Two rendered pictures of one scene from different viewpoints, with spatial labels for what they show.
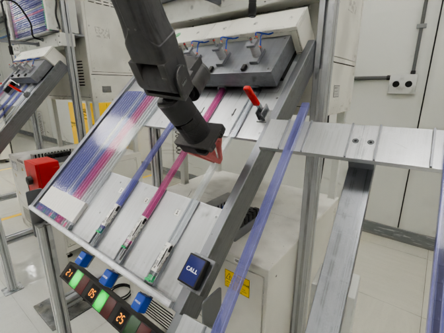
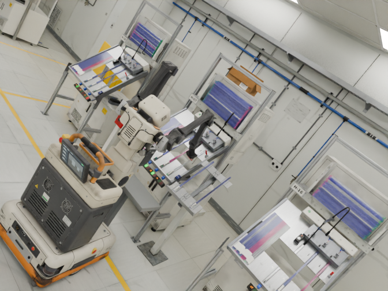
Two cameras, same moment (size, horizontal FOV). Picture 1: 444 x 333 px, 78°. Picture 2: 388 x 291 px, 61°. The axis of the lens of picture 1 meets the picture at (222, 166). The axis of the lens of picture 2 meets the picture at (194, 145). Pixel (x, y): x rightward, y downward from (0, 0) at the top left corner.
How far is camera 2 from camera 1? 2.54 m
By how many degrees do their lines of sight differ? 8
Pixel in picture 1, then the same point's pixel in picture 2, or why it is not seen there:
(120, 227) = (161, 160)
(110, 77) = not seen: hidden behind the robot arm
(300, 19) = (227, 141)
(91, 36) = not seen: hidden behind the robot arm
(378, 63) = (273, 150)
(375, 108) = (261, 167)
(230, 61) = (208, 137)
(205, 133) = (193, 155)
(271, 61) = (215, 146)
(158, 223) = (171, 165)
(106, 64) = not seen: hidden behind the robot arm
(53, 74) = (141, 74)
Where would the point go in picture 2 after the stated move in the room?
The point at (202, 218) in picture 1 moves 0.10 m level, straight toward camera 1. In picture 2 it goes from (182, 170) to (182, 174)
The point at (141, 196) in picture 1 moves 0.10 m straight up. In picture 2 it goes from (169, 156) to (174, 148)
